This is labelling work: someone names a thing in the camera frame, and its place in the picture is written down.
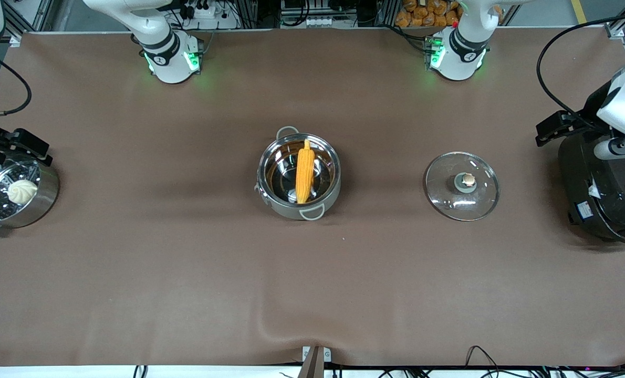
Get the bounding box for white power strip with plugs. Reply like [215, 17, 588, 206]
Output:
[179, 0, 239, 30]

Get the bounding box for grey table edge clamp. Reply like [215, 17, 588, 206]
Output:
[298, 345, 332, 378]

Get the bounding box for brown table mat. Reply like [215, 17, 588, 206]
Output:
[0, 29, 625, 368]

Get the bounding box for steel pot with grey handles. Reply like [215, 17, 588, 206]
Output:
[254, 126, 342, 221]

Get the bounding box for orange snack packets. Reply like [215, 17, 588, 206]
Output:
[395, 0, 461, 28]

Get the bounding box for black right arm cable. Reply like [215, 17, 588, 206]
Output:
[0, 50, 33, 117]

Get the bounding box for glass pot lid with knob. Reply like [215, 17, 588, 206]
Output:
[424, 152, 501, 222]

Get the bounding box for white steamed bun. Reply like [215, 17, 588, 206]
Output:
[7, 180, 39, 205]

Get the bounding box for yellow corn cob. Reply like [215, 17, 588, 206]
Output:
[295, 139, 317, 205]

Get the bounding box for black rice cooker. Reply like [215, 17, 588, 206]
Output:
[558, 131, 625, 248]

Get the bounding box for looped black floor cable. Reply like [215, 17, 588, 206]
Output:
[465, 345, 502, 369]

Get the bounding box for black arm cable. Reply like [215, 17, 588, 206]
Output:
[0, 50, 33, 117]
[535, 13, 625, 129]

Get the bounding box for shiny steel steamer pot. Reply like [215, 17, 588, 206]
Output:
[0, 152, 60, 237]

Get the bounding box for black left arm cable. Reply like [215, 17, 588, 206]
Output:
[535, 13, 625, 129]

